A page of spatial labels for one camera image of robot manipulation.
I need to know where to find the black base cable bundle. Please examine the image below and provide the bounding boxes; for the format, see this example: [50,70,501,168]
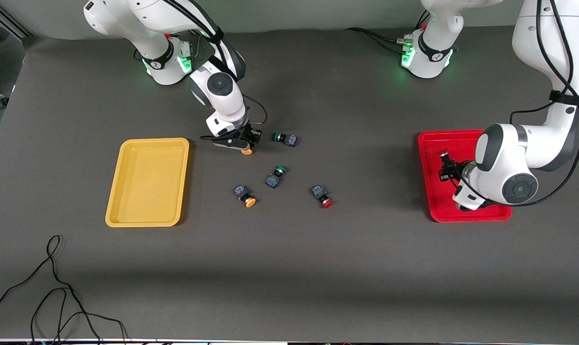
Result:
[344,27,414,54]

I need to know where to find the metal frame rail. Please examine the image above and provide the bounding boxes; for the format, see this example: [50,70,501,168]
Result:
[0,5,32,40]

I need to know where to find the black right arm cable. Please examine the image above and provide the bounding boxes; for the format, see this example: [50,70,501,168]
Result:
[165,0,269,140]

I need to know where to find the red plastic tray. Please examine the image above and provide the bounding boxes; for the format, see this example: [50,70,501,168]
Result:
[418,130,513,223]

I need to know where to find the yellow plastic tray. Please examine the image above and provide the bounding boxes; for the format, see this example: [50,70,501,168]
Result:
[105,138,190,228]

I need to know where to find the thin black loose cable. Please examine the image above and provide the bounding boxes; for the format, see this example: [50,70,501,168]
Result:
[0,235,103,345]
[30,287,128,345]

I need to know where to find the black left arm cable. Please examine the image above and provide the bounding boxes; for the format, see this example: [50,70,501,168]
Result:
[454,0,579,207]

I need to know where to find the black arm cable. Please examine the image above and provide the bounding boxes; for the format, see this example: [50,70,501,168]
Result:
[454,0,579,207]
[165,0,269,140]

